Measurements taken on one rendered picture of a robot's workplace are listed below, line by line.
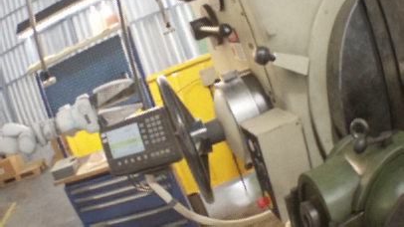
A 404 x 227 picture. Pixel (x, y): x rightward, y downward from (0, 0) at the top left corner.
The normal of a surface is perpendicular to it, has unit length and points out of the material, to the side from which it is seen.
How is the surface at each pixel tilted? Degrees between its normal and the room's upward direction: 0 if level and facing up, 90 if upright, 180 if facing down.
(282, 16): 90
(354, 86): 90
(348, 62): 90
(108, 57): 90
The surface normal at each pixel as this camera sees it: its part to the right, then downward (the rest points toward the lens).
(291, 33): 0.18, 0.11
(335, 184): -0.17, -0.69
